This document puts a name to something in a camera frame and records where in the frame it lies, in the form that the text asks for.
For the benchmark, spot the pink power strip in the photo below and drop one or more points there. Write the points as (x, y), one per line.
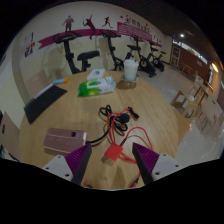
(65, 140)

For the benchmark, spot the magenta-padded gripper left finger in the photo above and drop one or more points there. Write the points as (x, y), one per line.
(75, 163)

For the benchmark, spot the wooden chairs and tables group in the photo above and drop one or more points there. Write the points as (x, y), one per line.
(186, 103)

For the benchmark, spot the round wooden coaster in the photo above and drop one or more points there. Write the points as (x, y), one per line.
(126, 85)

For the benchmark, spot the blue and orange marker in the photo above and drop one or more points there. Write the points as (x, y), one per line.
(60, 81)

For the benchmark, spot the white wall poster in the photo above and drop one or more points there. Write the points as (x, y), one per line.
(30, 38)

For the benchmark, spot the small red wall sign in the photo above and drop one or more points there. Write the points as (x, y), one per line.
(29, 50)

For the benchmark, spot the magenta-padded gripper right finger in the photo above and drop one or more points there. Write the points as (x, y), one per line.
(150, 163)

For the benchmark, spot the exercise bikes group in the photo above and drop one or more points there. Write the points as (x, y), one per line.
(68, 56)

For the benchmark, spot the plain wooden chair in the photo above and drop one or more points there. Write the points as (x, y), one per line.
(36, 85)

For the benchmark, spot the magenta sports wall decal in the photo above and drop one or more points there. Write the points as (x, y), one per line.
(46, 41)

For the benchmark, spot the white translucent cup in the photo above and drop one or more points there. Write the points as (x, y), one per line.
(130, 70)

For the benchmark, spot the red charger block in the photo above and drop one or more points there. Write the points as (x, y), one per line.
(112, 152)

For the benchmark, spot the green wet wipes pack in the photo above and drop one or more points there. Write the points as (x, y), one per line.
(96, 87)

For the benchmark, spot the black mouse pad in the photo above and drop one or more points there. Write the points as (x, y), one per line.
(41, 103)

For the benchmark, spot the ceiling lights group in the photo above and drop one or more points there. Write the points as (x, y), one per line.
(182, 35)

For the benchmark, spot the small white box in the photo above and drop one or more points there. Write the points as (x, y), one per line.
(96, 74)

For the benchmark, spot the white flat strip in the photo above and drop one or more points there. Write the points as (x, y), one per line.
(43, 91)

